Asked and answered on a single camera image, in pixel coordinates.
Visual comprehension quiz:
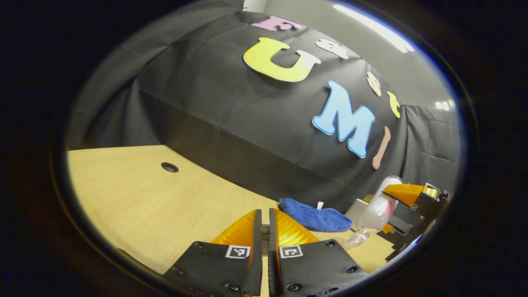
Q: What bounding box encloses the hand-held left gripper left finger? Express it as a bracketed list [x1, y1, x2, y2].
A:
[162, 209, 263, 297]

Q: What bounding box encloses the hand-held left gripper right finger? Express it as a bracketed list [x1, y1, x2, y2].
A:
[268, 207, 369, 297]

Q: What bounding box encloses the clear pink-label water bottle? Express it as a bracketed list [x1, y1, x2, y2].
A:
[342, 175, 403, 250]

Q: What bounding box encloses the cream toaster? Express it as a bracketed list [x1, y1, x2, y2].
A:
[344, 197, 374, 231]

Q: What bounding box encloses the blue folded towel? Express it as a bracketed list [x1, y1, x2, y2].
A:
[279, 198, 352, 233]

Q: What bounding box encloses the black backdrop cloth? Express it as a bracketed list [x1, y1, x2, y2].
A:
[66, 10, 460, 215]

